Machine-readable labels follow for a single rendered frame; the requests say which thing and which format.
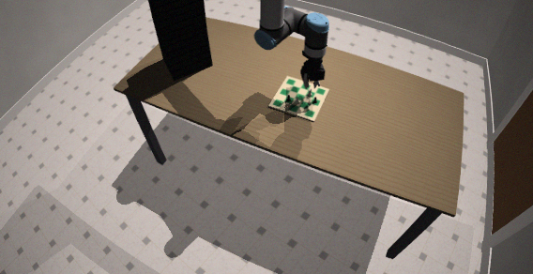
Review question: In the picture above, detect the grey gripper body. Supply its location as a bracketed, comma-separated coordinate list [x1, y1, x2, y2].
[303, 55, 325, 82]

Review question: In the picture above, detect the green and cream chessboard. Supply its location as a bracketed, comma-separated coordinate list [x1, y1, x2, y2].
[268, 76, 329, 122]

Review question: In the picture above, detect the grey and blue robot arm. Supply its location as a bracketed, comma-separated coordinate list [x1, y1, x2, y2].
[254, 0, 329, 59]

